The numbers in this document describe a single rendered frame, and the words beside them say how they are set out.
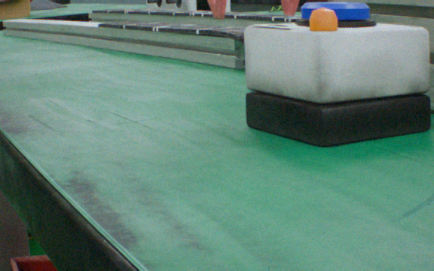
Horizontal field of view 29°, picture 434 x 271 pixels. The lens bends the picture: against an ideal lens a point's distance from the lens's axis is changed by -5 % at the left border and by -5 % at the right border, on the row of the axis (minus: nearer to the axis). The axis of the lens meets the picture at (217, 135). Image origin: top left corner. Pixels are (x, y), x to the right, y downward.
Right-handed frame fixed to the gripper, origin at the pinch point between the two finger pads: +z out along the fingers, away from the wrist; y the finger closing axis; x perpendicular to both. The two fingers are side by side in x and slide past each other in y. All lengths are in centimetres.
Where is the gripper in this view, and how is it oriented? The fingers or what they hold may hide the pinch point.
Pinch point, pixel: (255, 8)
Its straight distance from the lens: 82.6
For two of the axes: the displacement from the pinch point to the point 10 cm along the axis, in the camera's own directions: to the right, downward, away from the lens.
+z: 0.4, 9.8, 1.8
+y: 8.8, -1.2, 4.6
